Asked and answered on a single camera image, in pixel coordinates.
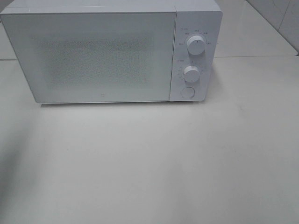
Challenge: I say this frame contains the round white door button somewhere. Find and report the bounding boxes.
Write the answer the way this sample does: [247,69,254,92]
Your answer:
[181,87,195,99]

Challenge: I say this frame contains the white timer knob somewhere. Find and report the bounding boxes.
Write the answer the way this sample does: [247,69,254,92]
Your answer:
[183,66,201,83]

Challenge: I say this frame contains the upper white power knob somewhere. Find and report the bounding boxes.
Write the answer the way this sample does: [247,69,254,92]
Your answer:
[186,34,206,56]

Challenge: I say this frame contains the white microwave oven body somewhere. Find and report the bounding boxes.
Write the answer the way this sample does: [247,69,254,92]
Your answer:
[0,0,223,102]

